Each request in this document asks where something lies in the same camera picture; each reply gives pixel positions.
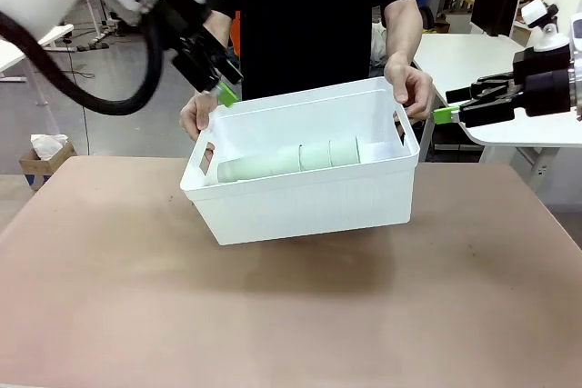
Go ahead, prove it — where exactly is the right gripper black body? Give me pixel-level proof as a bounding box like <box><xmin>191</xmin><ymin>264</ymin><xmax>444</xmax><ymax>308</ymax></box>
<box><xmin>512</xmin><ymin>45</ymin><xmax>575</xmax><ymax>117</ymax></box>

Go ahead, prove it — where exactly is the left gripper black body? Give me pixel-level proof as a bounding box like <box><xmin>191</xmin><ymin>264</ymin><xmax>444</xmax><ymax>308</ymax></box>
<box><xmin>147</xmin><ymin>0</ymin><xmax>228</xmax><ymax>65</ymax></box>

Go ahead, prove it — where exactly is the white plastic storage basket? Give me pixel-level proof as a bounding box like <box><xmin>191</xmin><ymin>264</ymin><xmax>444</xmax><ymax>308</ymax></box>
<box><xmin>179</xmin><ymin>76</ymin><xmax>420</xmax><ymax>247</ymax></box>

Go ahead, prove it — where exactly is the person's right forearm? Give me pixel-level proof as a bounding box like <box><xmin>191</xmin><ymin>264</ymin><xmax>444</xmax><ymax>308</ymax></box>
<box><xmin>199</xmin><ymin>9</ymin><xmax>234</xmax><ymax>51</ymax></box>

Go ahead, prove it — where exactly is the person's left forearm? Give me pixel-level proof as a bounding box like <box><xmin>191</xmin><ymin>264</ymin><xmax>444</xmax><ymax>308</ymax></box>
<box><xmin>383</xmin><ymin>0</ymin><xmax>425</xmax><ymax>69</ymax></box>

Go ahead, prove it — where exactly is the person's right hand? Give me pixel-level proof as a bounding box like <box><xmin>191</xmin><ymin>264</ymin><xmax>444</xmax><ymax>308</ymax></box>
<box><xmin>179</xmin><ymin>87</ymin><xmax>220</xmax><ymax>165</ymax></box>

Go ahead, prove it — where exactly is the person's left hand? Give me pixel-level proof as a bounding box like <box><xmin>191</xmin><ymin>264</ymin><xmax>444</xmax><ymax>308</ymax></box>
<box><xmin>384</xmin><ymin>52</ymin><xmax>436</xmax><ymax>122</ymax></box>

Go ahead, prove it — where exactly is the white side table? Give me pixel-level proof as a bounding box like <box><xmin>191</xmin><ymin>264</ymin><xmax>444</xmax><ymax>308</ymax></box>
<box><xmin>411</xmin><ymin>32</ymin><xmax>582</xmax><ymax>166</ymax></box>

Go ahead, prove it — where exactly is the black computer monitor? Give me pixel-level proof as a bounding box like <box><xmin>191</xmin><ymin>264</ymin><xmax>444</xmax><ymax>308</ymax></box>
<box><xmin>469</xmin><ymin>0</ymin><xmax>524</xmax><ymax>38</ymax></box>

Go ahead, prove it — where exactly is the white height-adjustable desk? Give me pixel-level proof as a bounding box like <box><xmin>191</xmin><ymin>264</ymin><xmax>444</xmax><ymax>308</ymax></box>
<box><xmin>76</xmin><ymin>0</ymin><xmax>120</xmax><ymax>44</ymax></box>

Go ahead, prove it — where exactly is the person in black T-shirt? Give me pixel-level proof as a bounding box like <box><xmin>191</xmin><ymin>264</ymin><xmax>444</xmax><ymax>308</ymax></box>
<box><xmin>206</xmin><ymin>0</ymin><xmax>417</xmax><ymax>101</ymax></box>

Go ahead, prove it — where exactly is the grey-white cloth on chair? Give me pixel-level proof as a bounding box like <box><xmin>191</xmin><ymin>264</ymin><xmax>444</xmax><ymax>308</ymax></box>
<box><xmin>371</xmin><ymin>17</ymin><xmax>388</xmax><ymax>66</ymax></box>

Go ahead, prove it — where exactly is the white table with slim legs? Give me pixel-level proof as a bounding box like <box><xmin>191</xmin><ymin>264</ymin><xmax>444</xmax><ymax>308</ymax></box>
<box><xmin>0</xmin><ymin>23</ymin><xmax>75</xmax><ymax>85</ymax></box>

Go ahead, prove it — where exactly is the crumpled white paper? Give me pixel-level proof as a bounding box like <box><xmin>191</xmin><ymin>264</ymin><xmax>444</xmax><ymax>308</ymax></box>
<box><xmin>30</xmin><ymin>133</ymin><xmax>69</xmax><ymax>162</ymax></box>

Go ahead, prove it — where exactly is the brown cardboard box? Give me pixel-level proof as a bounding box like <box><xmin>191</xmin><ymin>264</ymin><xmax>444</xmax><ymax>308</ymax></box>
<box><xmin>18</xmin><ymin>141</ymin><xmax>77</xmax><ymax>192</ymax></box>

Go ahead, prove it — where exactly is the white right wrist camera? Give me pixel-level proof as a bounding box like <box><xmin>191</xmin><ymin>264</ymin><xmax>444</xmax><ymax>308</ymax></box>
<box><xmin>520</xmin><ymin>0</ymin><xmax>572</xmax><ymax>53</ymax></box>

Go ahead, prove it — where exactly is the black corrugated cable hose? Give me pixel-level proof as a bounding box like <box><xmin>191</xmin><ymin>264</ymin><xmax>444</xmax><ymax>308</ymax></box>
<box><xmin>0</xmin><ymin>10</ymin><xmax>165</xmax><ymax>117</ymax></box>

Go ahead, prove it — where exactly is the black floor cable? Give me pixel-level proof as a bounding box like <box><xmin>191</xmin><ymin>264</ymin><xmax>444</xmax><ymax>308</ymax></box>
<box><xmin>67</xmin><ymin>42</ymin><xmax>95</xmax><ymax>155</ymax></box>

